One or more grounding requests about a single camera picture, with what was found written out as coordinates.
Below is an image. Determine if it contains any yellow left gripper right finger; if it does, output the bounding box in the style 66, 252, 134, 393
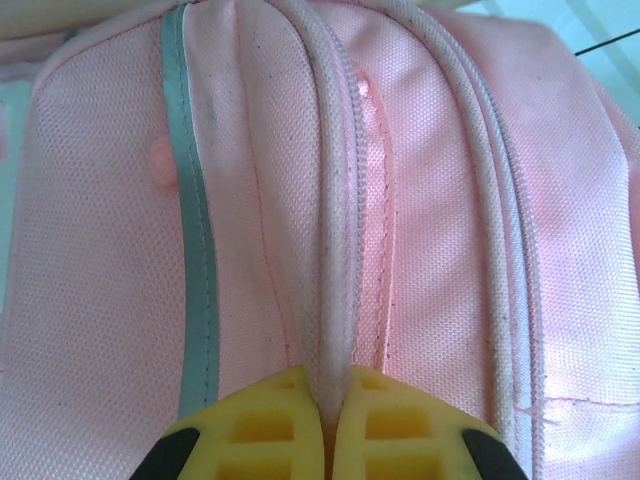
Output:
335, 363, 526, 480

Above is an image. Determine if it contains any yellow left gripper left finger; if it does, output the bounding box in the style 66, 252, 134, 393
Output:
132, 363, 329, 480

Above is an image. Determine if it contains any pink student backpack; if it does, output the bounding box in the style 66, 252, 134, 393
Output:
0, 0, 640, 480

